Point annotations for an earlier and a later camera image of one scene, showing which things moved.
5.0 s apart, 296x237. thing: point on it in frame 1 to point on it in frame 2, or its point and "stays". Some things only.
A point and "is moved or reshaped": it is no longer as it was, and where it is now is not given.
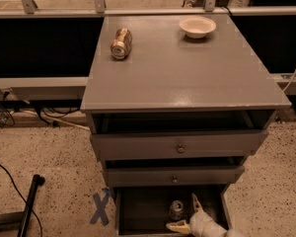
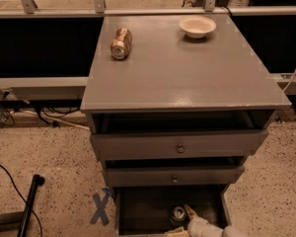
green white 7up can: (176, 209) is moved or reshaped
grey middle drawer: (174, 173) stays
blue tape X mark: (100, 212) stays
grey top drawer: (185, 134) stays
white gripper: (197, 219) to (199, 227)
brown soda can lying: (121, 45) stays
